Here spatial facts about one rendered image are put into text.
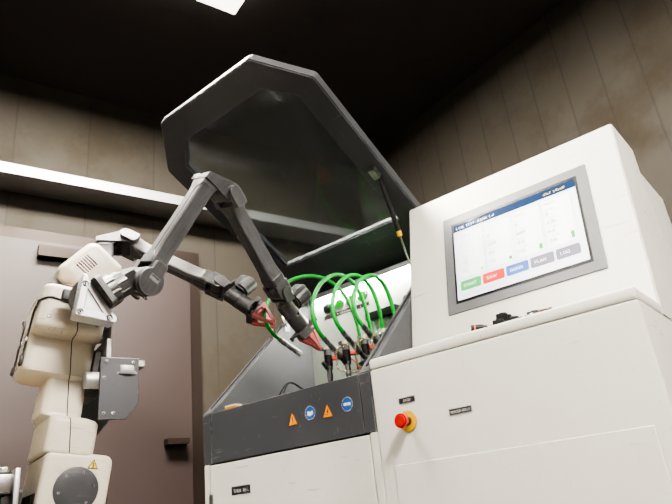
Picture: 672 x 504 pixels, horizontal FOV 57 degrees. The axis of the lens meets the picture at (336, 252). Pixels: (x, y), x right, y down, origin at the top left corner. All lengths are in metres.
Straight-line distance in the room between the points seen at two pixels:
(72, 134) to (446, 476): 3.15
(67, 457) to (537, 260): 1.32
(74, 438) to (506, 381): 1.05
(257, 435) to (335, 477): 0.33
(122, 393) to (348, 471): 0.63
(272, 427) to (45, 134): 2.61
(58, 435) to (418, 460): 0.88
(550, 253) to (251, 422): 1.02
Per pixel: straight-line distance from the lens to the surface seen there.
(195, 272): 2.24
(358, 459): 1.71
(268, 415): 1.94
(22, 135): 4.00
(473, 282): 1.88
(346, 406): 1.74
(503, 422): 1.50
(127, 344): 3.58
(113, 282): 1.67
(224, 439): 2.09
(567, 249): 1.78
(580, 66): 3.76
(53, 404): 1.75
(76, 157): 4.00
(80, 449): 1.71
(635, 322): 1.42
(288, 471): 1.88
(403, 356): 1.64
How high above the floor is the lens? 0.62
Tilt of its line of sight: 22 degrees up
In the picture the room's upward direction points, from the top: 7 degrees counter-clockwise
